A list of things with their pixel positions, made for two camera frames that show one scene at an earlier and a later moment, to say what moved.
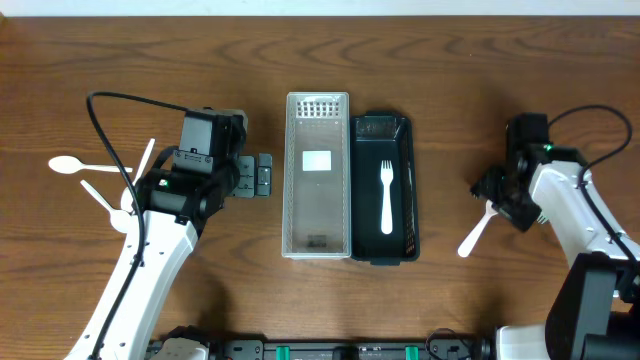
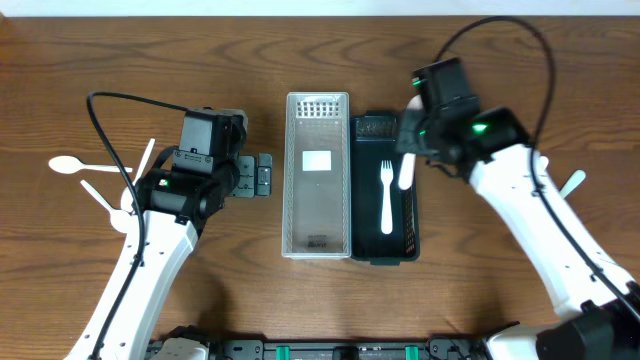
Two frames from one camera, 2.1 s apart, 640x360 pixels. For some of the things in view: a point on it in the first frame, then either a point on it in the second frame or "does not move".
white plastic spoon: x=465 y=246 → x=408 y=162
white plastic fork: x=386 y=177 does not move
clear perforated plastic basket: x=316 y=182 does not move
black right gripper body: x=507 y=199 → x=416 y=134
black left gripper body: x=247 y=187 does not move
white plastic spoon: x=68 y=164 does not move
